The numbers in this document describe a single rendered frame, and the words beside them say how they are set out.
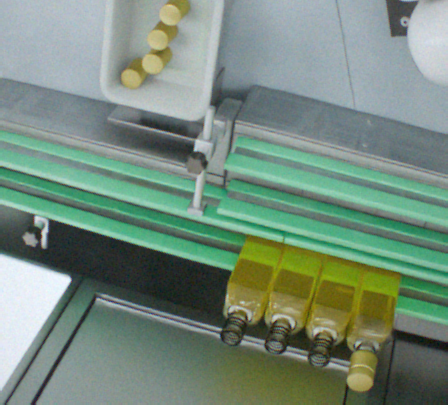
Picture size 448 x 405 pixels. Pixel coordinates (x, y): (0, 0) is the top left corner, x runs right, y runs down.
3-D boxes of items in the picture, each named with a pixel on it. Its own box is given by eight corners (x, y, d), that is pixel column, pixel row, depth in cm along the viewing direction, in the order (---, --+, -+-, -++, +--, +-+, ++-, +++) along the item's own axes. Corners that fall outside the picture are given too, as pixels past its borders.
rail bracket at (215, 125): (200, 182, 124) (175, 229, 114) (214, 82, 115) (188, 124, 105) (219, 187, 124) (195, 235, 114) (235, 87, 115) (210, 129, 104)
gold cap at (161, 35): (156, 17, 125) (147, 27, 121) (178, 21, 124) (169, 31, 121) (155, 37, 127) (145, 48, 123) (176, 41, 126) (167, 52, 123)
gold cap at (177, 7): (169, -8, 122) (159, 1, 118) (191, -3, 122) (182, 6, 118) (166, 13, 124) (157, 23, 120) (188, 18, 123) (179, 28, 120)
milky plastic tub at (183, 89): (118, 76, 134) (98, 99, 127) (130, -52, 121) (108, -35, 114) (220, 100, 131) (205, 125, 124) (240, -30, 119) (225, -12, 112)
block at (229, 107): (213, 148, 129) (201, 171, 123) (221, 95, 124) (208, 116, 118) (236, 154, 129) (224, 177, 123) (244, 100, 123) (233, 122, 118)
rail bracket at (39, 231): (53, 216, 137) (19, 263, 126) (53, 183, 133) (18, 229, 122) (74, 223, 137) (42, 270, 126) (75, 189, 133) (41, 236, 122)
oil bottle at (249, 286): (253, 234, 127) (216, 324, 110) (259, 205, 124) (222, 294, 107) (288, 243, 127) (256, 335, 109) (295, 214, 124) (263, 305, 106)
